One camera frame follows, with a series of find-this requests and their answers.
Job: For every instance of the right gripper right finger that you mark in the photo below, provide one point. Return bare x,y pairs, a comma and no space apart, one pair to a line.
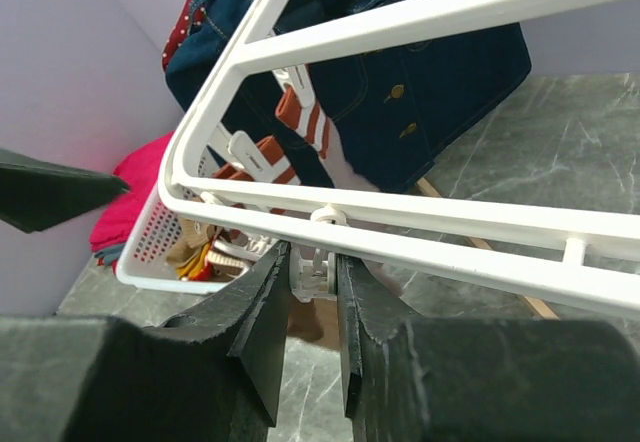
408,377

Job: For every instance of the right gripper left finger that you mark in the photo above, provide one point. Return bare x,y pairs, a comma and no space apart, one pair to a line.
210,373

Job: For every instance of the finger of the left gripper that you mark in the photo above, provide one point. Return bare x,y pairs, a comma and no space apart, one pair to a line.
38,195

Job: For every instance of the tan stocking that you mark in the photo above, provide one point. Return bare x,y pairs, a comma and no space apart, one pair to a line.
315,322
194,235

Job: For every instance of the white plastic clip hanger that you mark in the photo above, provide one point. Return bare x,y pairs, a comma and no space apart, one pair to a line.
542,249

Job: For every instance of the beige striped-cuff sock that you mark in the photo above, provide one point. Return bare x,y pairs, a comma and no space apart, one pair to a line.
266,162
319,131

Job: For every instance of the grey folded cloth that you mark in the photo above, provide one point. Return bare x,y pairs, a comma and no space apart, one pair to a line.
109,255

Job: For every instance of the pink folded cloth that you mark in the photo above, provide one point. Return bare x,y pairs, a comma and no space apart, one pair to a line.
139,170

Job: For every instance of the mustard yellow sock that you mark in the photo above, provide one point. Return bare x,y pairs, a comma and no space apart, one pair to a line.
198,268

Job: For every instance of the white laundry basket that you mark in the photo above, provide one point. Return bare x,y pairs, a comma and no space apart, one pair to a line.
143,260

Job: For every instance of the red polka dot garment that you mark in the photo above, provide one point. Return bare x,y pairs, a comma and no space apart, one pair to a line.
180,32

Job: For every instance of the dark blue denim garment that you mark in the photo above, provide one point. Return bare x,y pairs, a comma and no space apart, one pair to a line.
396,109

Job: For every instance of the wooden clothes rack frame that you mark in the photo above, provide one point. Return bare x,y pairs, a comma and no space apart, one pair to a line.
493,278

